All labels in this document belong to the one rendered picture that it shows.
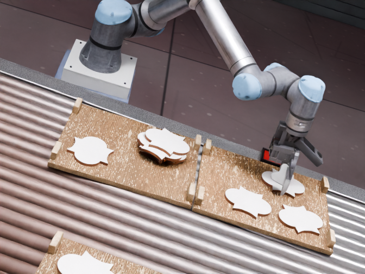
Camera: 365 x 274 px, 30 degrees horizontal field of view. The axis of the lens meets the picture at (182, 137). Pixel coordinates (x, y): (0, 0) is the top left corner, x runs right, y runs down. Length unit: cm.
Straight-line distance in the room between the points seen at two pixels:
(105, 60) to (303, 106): 78
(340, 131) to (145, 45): 150
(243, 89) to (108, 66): 67
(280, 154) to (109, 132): 52
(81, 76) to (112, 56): 13
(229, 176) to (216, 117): 230
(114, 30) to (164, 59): 251
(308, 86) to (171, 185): 47
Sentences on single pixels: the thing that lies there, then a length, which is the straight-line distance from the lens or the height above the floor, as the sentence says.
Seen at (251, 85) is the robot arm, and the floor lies 126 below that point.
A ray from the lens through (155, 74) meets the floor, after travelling 459.
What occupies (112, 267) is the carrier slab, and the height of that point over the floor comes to 94.
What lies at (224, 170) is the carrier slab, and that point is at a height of 94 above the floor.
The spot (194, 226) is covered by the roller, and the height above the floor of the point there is 92.
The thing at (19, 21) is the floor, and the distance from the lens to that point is 481.
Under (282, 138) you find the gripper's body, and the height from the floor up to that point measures 110.
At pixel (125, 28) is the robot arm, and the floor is 109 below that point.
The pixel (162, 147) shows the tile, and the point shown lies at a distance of 198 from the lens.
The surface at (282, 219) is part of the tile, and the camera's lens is 196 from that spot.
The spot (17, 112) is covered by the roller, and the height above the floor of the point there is 91.
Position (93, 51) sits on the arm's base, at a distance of 240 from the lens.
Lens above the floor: 203
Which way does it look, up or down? 30 degrees down
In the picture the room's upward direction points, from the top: 20 degrees clockwise
